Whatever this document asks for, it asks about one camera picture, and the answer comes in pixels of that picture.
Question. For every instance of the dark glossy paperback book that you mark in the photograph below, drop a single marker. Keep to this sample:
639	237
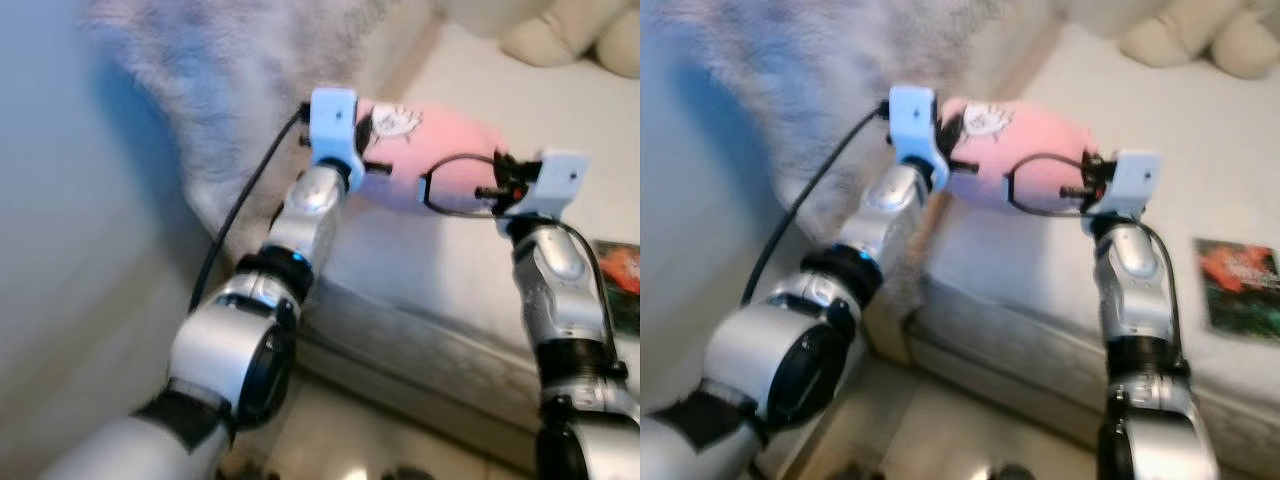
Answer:
620	280
1240	285

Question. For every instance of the grey fluffy blanket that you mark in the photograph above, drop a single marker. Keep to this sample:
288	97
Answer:
830	80
230	80

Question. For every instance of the white quilted bed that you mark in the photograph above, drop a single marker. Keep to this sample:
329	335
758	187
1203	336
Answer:
470	270
1060	270

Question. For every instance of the pink printed pillow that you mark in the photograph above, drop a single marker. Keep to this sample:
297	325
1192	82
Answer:
450	140
1040	140

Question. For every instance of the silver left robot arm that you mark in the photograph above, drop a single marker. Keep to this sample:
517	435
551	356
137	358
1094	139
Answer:
790	350
230	350

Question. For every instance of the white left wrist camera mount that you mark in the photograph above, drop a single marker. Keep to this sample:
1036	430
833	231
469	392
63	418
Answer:
335	120
912	120

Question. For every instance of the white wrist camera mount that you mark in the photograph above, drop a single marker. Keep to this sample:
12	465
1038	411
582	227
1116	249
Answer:
912	120
560	180
1135	182
335	120

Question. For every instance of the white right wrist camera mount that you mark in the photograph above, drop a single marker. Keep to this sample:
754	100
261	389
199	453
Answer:
560	180
1135	182

